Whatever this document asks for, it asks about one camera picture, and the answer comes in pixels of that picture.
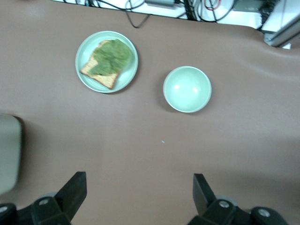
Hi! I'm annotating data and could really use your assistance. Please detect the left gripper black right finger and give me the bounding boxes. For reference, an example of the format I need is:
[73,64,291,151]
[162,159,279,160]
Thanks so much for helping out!
[187,173,245,225]

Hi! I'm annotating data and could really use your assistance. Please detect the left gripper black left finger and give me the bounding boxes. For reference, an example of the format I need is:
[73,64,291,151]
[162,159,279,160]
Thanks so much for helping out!
[30,171,88,225]

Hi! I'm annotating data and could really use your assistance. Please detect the silver toaster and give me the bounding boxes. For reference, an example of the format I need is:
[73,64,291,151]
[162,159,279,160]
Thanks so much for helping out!
[0,113,23,195]

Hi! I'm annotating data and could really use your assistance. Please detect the aluminium frame profile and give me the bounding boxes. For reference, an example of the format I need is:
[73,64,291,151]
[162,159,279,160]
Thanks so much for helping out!
[262,14,300,48]

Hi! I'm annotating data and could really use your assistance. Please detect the thin black looped cable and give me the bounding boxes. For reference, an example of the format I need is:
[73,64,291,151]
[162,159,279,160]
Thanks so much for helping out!
[125,7,151,29]

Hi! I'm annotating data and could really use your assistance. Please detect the brown bread slice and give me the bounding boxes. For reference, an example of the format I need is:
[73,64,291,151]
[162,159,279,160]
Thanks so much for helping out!
[80,39,123,90]

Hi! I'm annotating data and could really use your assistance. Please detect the green lettuce leaf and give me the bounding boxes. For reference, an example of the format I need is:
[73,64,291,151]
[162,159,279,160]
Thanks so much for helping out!
[90,38,132,76]

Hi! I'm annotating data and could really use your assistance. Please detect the pale green plate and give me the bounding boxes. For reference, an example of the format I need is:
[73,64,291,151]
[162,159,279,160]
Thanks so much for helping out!
[75,30,139,94]

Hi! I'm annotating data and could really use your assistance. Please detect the pale green bowl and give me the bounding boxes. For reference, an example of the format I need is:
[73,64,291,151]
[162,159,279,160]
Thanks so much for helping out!
[163,66,212,114]

